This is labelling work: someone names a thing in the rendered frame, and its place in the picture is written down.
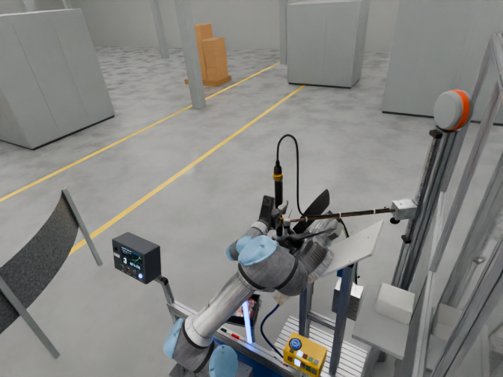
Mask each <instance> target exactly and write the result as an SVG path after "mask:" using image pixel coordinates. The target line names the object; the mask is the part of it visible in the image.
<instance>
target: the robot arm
mask: <svg viewBox="0 0 503 377"><path fill-rule="evenodd" d="M274 204H275V198H274V197H272V196H269V195H264V196H263V201H262V205H261V209H260V215H259V219H258V220H257V221H256V222H255V223H253V225H252V226H251V227H250V228H249V229H248V230H247V232H246V233H245V234H244V235H243V236H241V237H240V238H238V240H236V241H235V242H232V243H231V244H230V245H229V246H228V247H227V249H226V255H227V257H228V259H229V260H232V261H237V260H239V262H238V264H237V272H236V273H235V274H234V275H233V276H232V277H231V278H230V279H229V280H228V282H227V283H226V284H225V285H224V286H223V287H222V288H221V289H220V290H219V291H218V292H217V293H216V294H215V295H214V296H213V297H212V298H211V299H210V300H209V301H208V302H207V304H206V305H205V306H204V307H203V308H202V309H201V310H200V311H199V312H198V313H197V315H192V316H189V317H188V318H187V319H186V320H184V319H181V318H179V319H178V320H177V321H176V322H175V323H174V326H173V327H172V329H171V331H170V332H169V334H168V336H167V338H166V341H165V344H164V346H163V352H164V353H165V354H166V355H167V356H169V357H170V359H173V360H175V361H176V362H178V363H179V364H180V377H235V375H236V374H237V370H238V359H237V354H236V352H235V351H234V349H233V348H231V347H230V346H227V345H219V344H218V343H217V342H215V341H214V340H213V335H214V334H215V333H216V332H217V331H218V330H219V329H220V328H221V326H222V325H223V324H224V323H225V322H226V321H227V320H228V319H229V318H230V317H231V316H232V315H233V314H234V313H235V312H236V311H237V310H238V309H239V308H240V307H241V306H242V305H243V304H244V303H245V302H246V301H247V300H248V299H249V297H250V296H251V295H252V294H253V293H254V292H255V291H256V290H260V291H262V290H264V289H265V288H266V287H267V286H268V285H270V286H272V287H273V288H274V289H276V290H278V291H279V292H280V293H282V294H284V295H288V296H297V295H300V294H301V293H303V292H304V291H305V289H306V287H307V285H308V273H307V271H306V269H305V267H304V266H303V264H302V263H301V262H300V261H299V260H298V259H296V258H295V257H294V256H293V255H291V254H290V253H288V252H287V251H286V250H284V249H283V248H282V247H281V246H280V245H279V244H278V243H277V242H276V241H274V240H272V239H270V238H269V237H268V236H267V234H268V232H269V231H270V230H276V229H277V228H278V227H277V226H279V225H280V224H281V216H280V215H285V213H286V210H287V205H288V200H285V201H284V202H283V203H282V205H280V206H278V208H277V209H276V208H274ZM271 227H272V228H271Z"/></svg>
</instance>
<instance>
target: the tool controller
mask: <svg viewBox="0 0 503 377"><path fill-rule="evenodd" d="M112 248H113V255H114V263H115V268H116V269H118V270H120V271H121V272H123V273H125V274H127V275H129V276H130V277H132V278H135V279H136V280H138V281H140V282H142V283H144V284H148V283H150V282H151V281H153V280H154V279H156V278H157V277H159V276H160V275H161V257H160V246H159V245H157V244H155V243H152V242H150V241H148V240H146V239H143V238H141V237H139V236H137V235H135V234H132V233H130V232H126V233H124V234H122V235H120V236H117V237H115V238H113V239H112ZM122 255H123V256H125V257H127V258H128V264H129V265H126V264H124V263H122ZM120 264H123V265H124V267H123V268H121V267H120ZM127 267H129V270H130V271H129V272H128V271H127V270H126V268H127ZM133 270H135V272H136V275H134V274H133V273H132V271H133ZM139 274H142V276H143V278H140V277H139V276H138V275H139Z"/></svg>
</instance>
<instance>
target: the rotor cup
mask: <svg viewBox="0 0 503 377"><path fill-rule="evenodd" d="M287 233H288V234H289V235H293V234H294V232H293V231H292V230H291V229H290V228H288V229H287ZM304 242H305V240H304V239H303V240H300V241H299V240H297V241H296V242H294V241H293V240H292V239H284V240H281V241H280V243H281V244H280V246H281V247H284V248H288V249H289V250H290V254H291V255H294V254H295V253H296V252H297V251H298V250H299V249H300V248H301V247H302V245H303V244H304Z"/></svg>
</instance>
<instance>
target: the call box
mask: <svg viewBox="0 0 503 377"><path fill-rule="evenodd" d="M293 338H294V339H297V340H299V341H300V347H299V348H298V349H295V351H294V353H291V352H290V348H292V349H293V347H292V346H291V344H290V342H291V340H292V339H293ZM298 351H301V352H302V356H303V355H304V353H305V354H307V355H308V357H307V359H304V358H303V357H302V356H301V357H300V356H298V355H297V353H298ZM283 353H284V362H285V363H287V364H289V365H291V366H293V367H295V368H297V369H298V370H301V371H302V372H304V373H306V374H308V375H310V376H311V377H320V374H321V372H322V369H323V366H324V364H325V362H326V355H327V348H326V347H324V346H321V345H320V344H318V343H315V342H314V341H312V340H309V339H308V338H306V337H303V336H302V335H300V334H297V333H295V332H292V334H291V335H290V338H289V340H288V341H287V344H286V346H285V347H284V350H283ZM288 355H289V356H291V357H292V358H293V362H290V361H288V360H287V356H288ZM309 356H310V357H312V358H313V361H312V363H311V362H310V361H308V358H309ZM295 359H296V360H298V361H300V362H302V363H304V364H305V365H307V366H309V367H311V368H313V369H315V370H316V371H317V374H316V375H315V374H313V373H311V372H309V371H307V370H306V369H303V368H301V367H300V366H297V365H296V364H295ZM315 359H316V360H318V361H319V364H318V365H316V364H314V360H315Z"/></svg>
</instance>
